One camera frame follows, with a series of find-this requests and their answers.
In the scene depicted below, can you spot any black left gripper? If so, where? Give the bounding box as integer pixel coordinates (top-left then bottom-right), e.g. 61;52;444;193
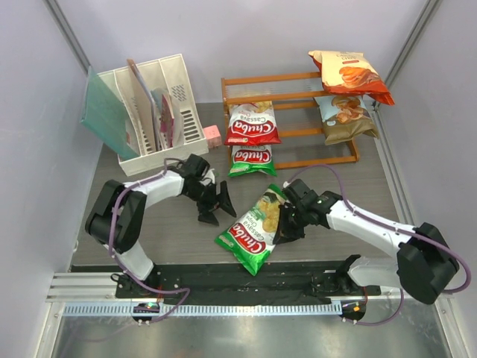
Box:
185;180;236;226

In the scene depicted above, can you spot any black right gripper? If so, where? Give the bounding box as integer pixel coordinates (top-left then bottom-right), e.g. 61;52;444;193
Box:
274;204;309;245

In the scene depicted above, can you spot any green Chuba bag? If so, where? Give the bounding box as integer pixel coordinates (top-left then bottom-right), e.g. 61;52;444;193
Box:
228;145;277;177
215;184;286;276

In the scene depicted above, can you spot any red Chuba chips bag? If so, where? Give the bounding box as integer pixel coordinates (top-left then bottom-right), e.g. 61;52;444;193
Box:
224;101;281;146

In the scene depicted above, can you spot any light blue cassava chips bag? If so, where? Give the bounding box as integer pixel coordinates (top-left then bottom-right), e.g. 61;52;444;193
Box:
315;95;379;145

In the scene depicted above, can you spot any beige orange cassava chips bag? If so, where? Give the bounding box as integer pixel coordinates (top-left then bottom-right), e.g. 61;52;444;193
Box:
309;50;395;106

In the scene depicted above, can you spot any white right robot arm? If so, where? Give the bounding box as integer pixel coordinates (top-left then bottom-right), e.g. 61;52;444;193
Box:
274;179;460;304

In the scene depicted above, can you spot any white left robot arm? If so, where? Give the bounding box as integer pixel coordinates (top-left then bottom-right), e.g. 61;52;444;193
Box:
85;154;236;298

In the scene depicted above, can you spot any orange wooden shelf rack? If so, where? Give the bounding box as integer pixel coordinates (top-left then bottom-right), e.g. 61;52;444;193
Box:
221;71;361;170

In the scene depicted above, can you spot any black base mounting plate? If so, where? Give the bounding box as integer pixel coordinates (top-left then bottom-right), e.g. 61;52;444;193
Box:
110;261;381;306

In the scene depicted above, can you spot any small pink box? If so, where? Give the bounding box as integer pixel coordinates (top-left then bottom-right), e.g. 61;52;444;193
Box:
203;125;222;149

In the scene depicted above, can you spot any pink patterned booklet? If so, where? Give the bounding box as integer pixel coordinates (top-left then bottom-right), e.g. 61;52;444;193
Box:
151;88;178;148

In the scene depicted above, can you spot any cream plastic file organizer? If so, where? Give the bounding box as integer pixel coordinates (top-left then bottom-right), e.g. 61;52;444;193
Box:
98;54;209;176

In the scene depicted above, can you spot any brown flat board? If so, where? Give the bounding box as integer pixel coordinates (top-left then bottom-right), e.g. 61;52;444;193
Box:
127;58;162;152

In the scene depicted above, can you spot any teal green folder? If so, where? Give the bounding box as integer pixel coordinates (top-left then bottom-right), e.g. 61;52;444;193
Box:
80;67;140;160

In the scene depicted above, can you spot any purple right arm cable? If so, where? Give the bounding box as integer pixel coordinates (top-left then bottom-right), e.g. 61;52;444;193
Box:
286;163;473;327

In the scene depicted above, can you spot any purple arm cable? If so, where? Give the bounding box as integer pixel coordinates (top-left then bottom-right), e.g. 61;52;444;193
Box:
286;163;473;327
107;158;193;322

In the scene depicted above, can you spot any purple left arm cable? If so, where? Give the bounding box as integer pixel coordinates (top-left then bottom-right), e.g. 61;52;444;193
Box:
107;158;193;322

